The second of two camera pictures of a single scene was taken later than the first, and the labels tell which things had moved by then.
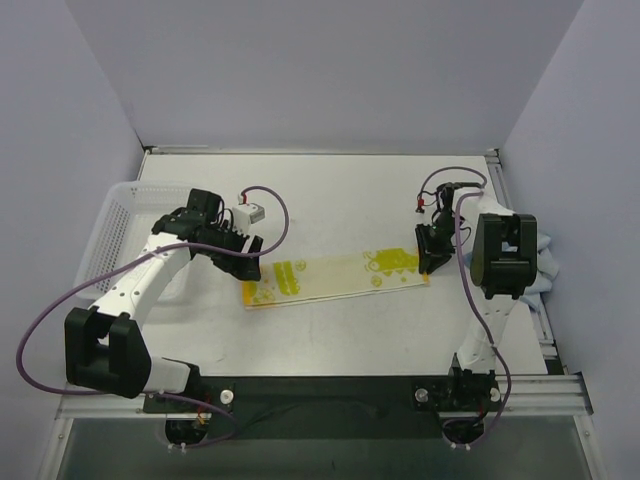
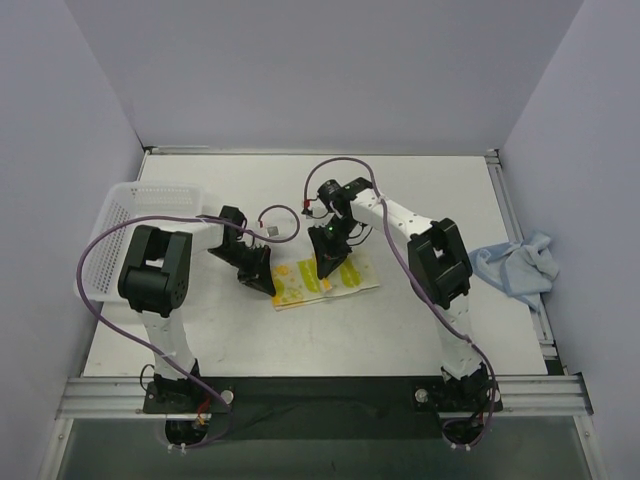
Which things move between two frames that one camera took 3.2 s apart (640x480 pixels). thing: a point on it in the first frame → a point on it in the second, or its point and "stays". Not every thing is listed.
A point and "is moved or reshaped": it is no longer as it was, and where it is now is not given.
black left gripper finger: (256, 244) → (264, 279)
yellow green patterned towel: (313, 279) is moved or reshaped
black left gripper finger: (242, 267) → (265, 285)
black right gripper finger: (424, 239) → (324, 245)
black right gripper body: (432, 242) → (330, 252)
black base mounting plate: (329, 407) stays
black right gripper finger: (433, 261) → (330, 257)
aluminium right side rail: (552, 363) stays
